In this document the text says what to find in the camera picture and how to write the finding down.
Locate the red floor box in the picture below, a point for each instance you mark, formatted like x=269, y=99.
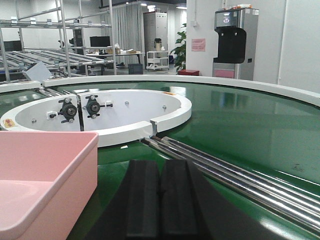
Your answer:
x=187, y=72

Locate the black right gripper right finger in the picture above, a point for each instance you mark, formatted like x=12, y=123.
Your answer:
x=191, y=209

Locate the pink plastic bin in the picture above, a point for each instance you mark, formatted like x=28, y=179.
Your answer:
x=46, y=180

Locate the white utility cart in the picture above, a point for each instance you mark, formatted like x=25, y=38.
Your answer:
x=157, y=60

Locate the metal roller rack shelf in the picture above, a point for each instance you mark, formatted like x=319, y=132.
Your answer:
x=52, y=32

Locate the office desk with monitor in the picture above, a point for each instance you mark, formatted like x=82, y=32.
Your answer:
x=101, y=48

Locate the pink wall notice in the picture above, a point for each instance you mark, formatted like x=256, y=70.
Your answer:
x=198, y=45

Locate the grey electrical cabinet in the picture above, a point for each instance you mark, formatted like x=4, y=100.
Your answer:
x=155, y=26

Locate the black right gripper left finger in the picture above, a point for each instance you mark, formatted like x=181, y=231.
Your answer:
x=133, y=212

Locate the white outer conveyor rim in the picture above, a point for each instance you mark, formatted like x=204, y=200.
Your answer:
x=286, y=91

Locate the silver black water dispenser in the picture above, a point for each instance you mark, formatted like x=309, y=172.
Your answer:
x=237, y=31

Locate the steel conveyor rollers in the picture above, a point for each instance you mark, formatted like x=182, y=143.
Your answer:
x=293, y=203

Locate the green potted plant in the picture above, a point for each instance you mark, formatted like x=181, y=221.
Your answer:
x=180, y=50

